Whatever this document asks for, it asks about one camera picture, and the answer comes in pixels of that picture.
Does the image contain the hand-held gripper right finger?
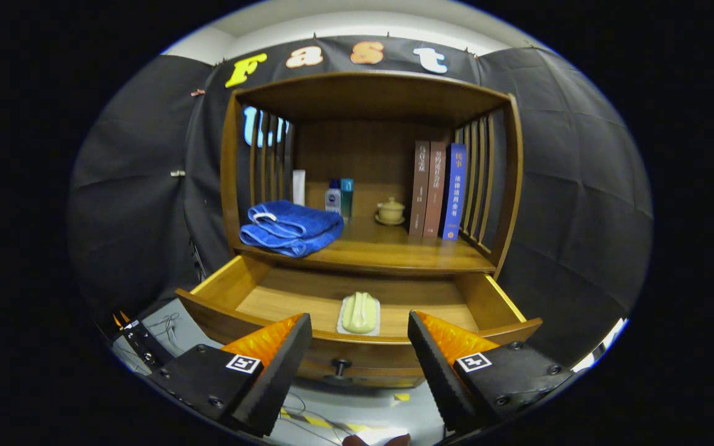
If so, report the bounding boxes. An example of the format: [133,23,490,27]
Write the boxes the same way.
[408,310,578,434]

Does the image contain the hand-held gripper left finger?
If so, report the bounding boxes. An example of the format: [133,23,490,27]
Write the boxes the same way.
[146,312,313,438]

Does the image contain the wooden drawer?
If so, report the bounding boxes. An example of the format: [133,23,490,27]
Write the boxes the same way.
[174,254,544,390]

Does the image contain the pale green soap with dish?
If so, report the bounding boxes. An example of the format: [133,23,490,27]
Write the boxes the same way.
[337,291,381,336]

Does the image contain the wooden countertop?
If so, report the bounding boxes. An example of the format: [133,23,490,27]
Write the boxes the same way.
[233,204,497,276]

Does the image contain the wooden cabinet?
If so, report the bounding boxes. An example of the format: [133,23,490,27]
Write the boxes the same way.
[221,71,524,278]

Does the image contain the black device with orange parts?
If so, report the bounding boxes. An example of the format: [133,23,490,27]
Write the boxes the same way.
[112,312,161,371]

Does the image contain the folded blue towel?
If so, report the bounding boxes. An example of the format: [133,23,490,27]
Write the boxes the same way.
[239,199,345,258]

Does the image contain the beige lidded teacup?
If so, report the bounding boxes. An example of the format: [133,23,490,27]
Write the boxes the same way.
[375,197,406,226]

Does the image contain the blue book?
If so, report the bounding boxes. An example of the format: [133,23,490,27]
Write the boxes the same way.
[441,143,467,241]

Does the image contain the reddish brown book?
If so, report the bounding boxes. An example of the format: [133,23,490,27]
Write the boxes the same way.
[423,141,447,239]

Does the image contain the dark brown book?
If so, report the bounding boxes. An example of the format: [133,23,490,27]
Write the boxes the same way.
[408,140,431,237]

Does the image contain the black backdrop cloth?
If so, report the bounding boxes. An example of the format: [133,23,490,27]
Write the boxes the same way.
[66,36,653,366]

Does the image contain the thin floor cables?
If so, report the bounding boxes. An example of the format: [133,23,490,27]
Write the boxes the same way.
[276,390,345,446]

